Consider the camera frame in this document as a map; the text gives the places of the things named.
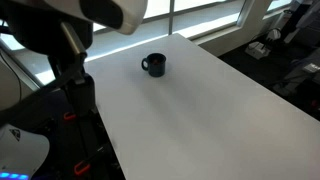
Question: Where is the white robot base blue light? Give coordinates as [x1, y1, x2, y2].
[0, 123, 51, 180]

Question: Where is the dark teal enamel mug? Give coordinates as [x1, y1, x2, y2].
[141, 52, 167, 78]

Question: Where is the white floor device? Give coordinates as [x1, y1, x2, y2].
[245, 40, 272, 61]

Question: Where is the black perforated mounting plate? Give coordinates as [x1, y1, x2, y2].
[0, 83, 126, 180]

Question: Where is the black stand pole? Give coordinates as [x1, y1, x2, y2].
[283, 0, 313, 44]

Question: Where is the orange-handled black clamp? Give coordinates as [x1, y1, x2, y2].
[73, 144, 113, 177]
[63, 105, 97, 122]

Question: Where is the grey window frame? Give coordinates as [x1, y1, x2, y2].
[0, 0, 254, 93]

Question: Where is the thin black wall cable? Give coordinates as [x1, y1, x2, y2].
[0, 51, 23, 103]

